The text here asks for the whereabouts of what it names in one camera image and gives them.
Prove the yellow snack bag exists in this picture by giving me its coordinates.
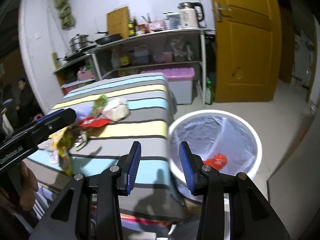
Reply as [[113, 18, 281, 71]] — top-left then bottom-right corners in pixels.
[[49, 125, 77, 176]]

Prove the red plastic bag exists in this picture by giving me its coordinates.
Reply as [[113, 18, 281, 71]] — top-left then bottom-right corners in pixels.
[[203, 153, 228, 171]]

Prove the red snack wrapper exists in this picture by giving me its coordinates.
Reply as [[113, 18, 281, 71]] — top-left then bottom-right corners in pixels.
[[78, 116, 111, 129]]

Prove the green snack wrapper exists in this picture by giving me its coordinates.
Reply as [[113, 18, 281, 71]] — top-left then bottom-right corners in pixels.
[[91, 94, 108, 117]]

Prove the white paper bag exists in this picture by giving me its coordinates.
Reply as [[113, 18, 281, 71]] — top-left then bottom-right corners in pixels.
[[102, 98, 130, 122]]

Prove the white trash bin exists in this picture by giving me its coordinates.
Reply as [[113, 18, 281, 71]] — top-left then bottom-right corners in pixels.
[[167, 109, 263, 183]]

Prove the metal kitchen shelf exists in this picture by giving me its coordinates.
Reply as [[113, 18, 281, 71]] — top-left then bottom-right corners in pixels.
[[54, 28, 207, 96]]

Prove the person's left hand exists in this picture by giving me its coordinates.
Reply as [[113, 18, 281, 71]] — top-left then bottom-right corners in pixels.
[[1, 161, 39, 212]]

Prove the person in background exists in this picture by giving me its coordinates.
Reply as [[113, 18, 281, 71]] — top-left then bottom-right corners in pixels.
[[16, 77, 43, 126]]

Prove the pink basket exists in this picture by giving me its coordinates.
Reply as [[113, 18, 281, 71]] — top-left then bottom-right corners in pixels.
[[77, 69, 95, 81]]

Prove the induction cooker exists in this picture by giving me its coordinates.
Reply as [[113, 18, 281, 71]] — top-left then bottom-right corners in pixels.
[[62, 44, 97, 62]]

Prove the steel steamer pot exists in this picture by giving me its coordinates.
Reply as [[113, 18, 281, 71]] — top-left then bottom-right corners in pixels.
[[69, 34, 94, 52]]

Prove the black frying pan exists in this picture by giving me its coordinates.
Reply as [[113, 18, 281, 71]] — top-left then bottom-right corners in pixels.
[[95, 31, 122, 46]]

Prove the green detergent bottle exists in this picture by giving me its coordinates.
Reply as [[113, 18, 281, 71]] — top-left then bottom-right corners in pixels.
[[205, 78, 215, 105]]

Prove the striped tablecloth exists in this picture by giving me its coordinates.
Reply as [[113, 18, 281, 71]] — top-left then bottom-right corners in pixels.
[[53, 73, 185, 225]]

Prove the wooden cutting board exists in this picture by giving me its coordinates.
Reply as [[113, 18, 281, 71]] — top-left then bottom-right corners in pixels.
[[106, 7, 130, 38]]

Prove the purple lid storage box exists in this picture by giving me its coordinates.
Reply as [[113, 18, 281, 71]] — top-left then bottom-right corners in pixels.
[[142, 64, 195, 105]]

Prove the green hanging cloth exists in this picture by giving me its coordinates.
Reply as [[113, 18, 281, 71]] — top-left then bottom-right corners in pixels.
[[53, 0, 75, 29]]

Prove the wooden door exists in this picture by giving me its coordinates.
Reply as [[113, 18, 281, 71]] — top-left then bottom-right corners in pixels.
[[212, 0, 282, 103]]

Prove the pink utensil holder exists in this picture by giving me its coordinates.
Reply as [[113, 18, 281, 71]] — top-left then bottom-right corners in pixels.
[[149, 20, 166, 33]]

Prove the white electric kettle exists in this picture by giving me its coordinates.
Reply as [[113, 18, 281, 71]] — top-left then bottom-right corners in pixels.
[[178, 2, 204, 29]]

